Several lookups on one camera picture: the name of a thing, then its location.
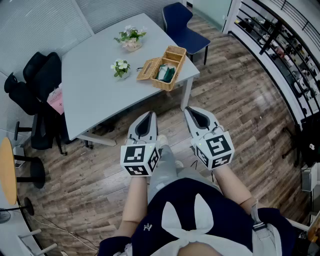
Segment black pedestal fan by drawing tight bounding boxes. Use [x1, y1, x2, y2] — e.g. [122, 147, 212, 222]
[0, 196, 35, 225]

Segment person's right forearm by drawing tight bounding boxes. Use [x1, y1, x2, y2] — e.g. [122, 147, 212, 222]
[213, 164, 253, 216]

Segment blue chair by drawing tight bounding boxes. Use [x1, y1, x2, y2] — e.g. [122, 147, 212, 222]
[162, 1, 211, 66]

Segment person's navy top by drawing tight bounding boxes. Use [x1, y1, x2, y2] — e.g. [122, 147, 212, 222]
[97, 177, 298, 256]

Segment black office chair with headrest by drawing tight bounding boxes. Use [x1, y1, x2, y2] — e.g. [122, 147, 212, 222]
[3, 71, 51, 151]

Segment grey office table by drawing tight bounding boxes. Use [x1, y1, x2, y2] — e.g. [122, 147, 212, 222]
[61, 12, 201, 148]

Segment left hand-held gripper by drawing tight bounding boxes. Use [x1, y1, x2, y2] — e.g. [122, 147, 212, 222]
[120, 111, 161, 177]

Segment wicker basket with lid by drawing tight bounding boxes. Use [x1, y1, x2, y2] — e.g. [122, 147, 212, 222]
[136, 45, 187, 92]

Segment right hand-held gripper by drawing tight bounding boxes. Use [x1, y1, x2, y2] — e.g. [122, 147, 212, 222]
[184, 106, 235, 171]

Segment grey shoulder strap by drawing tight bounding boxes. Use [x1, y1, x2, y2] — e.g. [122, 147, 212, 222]
[250, 199, 279, 256]

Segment person's grey trousers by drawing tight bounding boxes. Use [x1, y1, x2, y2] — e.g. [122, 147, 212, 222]
[147, 143, 223, 208]

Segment pink and white potted flowers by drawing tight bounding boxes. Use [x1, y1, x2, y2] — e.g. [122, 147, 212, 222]
[114, 24, 148, 53]

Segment small white potted flowers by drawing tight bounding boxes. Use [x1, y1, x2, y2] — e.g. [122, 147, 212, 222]
[110, 58, 131, 80]

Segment person's left forearm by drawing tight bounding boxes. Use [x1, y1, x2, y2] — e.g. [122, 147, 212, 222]
[117, 174, 151, 238]

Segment pink paper bag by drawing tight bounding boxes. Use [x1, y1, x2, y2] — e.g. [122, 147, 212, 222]
[46, 83, 65, 115]

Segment black floor stand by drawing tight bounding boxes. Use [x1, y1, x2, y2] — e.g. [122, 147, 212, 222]
[281, 112, 320, 169]

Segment thin floor cable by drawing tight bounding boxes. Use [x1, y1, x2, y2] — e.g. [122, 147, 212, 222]
[32, 214, 101, 252]

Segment round wooden side table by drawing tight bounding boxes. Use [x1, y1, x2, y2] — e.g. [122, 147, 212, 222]
[0, 136, 46, 206]

